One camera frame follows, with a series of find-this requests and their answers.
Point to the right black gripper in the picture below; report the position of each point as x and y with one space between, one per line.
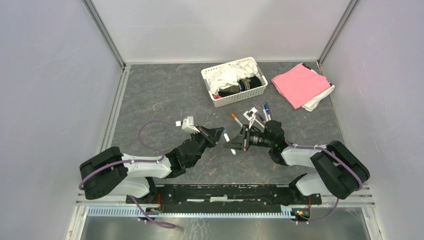
241 140

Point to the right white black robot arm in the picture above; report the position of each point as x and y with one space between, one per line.
338 170

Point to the white cloth in basket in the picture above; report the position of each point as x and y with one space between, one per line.
229 75

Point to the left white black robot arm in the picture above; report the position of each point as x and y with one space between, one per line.
114 172

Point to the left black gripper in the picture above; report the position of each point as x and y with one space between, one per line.
211 135

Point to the white plastic basket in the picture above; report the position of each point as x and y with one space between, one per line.
219 101

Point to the black cloth in basket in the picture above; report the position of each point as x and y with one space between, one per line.
243 85

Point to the pink folded cloth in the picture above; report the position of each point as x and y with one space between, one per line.
288 84

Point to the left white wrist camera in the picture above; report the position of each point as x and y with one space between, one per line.
187 125

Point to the white pen blue tip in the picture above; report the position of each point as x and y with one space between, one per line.
227 139

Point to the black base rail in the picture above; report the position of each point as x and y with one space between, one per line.
227 198

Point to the white cloth under pink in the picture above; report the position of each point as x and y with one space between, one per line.
315 86

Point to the white pen blue ends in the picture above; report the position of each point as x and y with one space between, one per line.
267 112

